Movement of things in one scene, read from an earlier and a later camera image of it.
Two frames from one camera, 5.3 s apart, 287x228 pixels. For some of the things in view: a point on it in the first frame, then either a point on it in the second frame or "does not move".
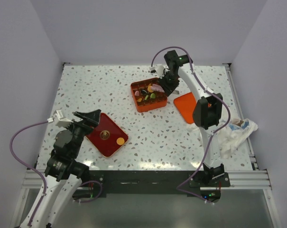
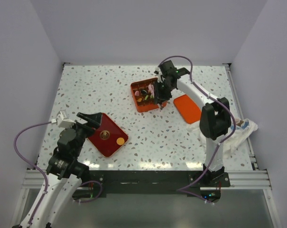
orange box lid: (185, 104) does not move
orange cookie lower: (120, 141) does not move
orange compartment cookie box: (144, 97) does not move
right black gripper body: (169, 81) → (164, 91)
